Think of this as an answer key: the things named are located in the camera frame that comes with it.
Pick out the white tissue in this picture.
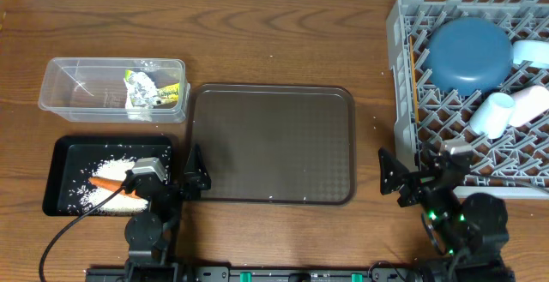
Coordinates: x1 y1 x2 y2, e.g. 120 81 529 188
125 104 154 122

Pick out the light blue saucer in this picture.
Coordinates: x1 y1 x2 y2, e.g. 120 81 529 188
513 40 549 69

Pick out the pale pink cup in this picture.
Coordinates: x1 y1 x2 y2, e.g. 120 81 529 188
510 85 548 127

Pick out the dark blue plate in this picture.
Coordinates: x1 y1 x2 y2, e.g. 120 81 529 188
423 17 513 96

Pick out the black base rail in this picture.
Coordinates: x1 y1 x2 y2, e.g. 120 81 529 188
84 266 516 282

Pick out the dark brown serving tray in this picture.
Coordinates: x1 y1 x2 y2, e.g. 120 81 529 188
190 84 356 206

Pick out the orange carrot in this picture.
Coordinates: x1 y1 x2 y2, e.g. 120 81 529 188
88 177 140 200

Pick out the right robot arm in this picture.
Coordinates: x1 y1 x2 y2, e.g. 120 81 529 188
378 142 516 282

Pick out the light blue cup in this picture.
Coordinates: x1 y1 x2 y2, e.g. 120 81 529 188
469 93 516 139

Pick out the black plastic tray bin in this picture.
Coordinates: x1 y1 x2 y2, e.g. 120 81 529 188
42 135 172 216

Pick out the foil snack wrapper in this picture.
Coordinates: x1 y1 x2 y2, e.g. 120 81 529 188
124 70 180 109

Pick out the grey dishwasher rack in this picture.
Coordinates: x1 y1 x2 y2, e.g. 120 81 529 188
386 0 548 200

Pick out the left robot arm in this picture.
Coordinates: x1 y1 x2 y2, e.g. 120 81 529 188
119 144 211 282

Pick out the clear plastic bin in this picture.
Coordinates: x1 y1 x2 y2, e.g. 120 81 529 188
38 57 190 123

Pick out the wooden chopstick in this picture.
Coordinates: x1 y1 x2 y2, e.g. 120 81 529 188
408 35 419 125

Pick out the pile of white rice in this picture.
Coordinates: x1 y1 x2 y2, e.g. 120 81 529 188
55 144 172 215

